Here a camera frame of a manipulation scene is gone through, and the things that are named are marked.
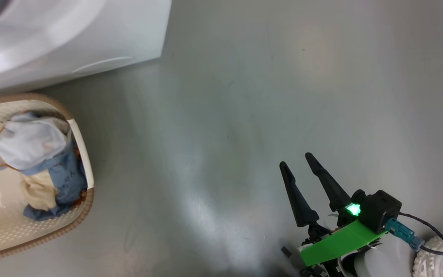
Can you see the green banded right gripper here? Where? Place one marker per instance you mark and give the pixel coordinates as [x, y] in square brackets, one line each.
[340, 242]

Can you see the plain blue garment with writing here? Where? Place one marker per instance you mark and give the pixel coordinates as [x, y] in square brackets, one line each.
[69, 177]

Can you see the beige garment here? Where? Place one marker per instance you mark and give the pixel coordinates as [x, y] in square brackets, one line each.
[39, 190]

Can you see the white garment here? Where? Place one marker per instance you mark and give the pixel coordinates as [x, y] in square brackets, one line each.
[29, 142]

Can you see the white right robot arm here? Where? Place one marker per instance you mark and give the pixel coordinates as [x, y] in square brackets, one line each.
[379, 261]

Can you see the white front-load washing machine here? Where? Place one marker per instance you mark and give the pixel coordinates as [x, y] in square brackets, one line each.
[90, 34]

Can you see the white knitted shoe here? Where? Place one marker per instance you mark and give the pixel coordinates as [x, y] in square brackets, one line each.
[433, 261]

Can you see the round white filter cover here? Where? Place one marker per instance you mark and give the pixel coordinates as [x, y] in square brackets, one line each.
[102, 66]

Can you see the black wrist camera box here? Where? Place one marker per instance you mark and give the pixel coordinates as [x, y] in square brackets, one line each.
[379, 209]

